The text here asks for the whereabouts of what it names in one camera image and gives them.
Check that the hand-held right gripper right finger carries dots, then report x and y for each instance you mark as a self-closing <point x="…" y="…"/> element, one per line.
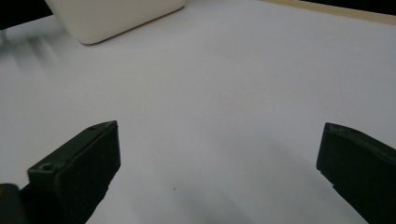
<point x="358" y="165"/>

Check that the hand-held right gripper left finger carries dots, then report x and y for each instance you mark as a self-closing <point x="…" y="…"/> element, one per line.
<point x="81" y="168"/>

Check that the white plastic storage bin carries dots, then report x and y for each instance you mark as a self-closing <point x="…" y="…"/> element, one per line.
<point x="118" y="15"/>

